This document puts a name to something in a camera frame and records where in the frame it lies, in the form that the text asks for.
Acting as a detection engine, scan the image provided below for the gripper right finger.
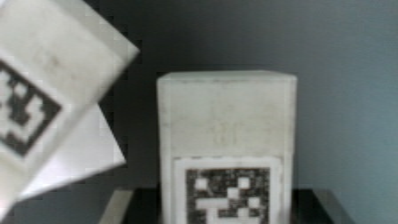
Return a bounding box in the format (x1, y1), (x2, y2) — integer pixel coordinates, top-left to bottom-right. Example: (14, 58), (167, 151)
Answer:
(314, 189), (355, 224)

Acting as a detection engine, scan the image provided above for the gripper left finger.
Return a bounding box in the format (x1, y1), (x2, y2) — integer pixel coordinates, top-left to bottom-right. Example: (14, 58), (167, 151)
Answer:
(101, 189), (133, 224)

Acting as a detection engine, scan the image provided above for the white table leg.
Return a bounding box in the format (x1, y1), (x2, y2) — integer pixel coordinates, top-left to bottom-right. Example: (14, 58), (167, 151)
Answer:
(156, 71), (297, 224)
(0, 0), (139, 217)

